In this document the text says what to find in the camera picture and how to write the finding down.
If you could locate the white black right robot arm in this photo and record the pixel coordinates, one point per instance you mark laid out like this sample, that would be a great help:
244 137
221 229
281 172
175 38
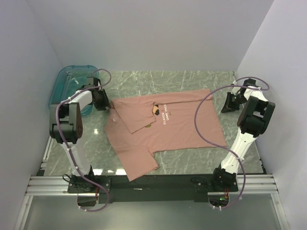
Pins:
252 122

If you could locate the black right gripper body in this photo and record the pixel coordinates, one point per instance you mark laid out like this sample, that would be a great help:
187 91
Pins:
235 100

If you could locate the aluminium frame rail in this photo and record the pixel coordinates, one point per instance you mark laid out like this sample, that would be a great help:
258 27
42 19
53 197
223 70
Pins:
56 186

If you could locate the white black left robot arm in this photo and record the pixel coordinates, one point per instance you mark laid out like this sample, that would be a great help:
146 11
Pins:
66 127

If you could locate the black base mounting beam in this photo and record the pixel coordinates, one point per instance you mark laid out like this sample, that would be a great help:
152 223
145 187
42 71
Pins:
191 187

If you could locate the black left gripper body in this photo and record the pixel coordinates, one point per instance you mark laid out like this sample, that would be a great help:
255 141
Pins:
102 101

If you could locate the pink t shirt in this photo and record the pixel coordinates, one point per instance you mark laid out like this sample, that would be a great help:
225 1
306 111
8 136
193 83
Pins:
137 127

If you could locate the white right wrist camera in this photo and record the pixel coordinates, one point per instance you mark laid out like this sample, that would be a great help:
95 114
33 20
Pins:
235 88

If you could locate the teal transparent plastic bin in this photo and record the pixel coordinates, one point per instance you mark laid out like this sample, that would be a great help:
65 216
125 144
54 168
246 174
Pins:
69 80

